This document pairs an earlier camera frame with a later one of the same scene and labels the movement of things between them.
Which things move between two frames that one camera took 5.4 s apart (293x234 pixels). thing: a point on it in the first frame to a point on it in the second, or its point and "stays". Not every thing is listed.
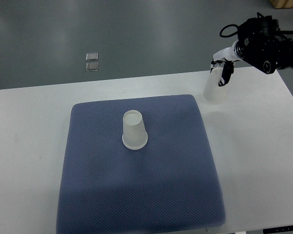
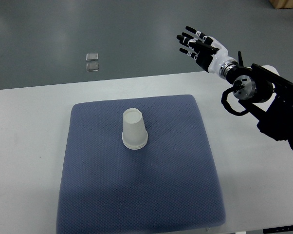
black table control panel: [282, 229] stays
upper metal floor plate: [92, 56] stays
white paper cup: [212, 92] to [135, 135]
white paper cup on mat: [134, 134] stays
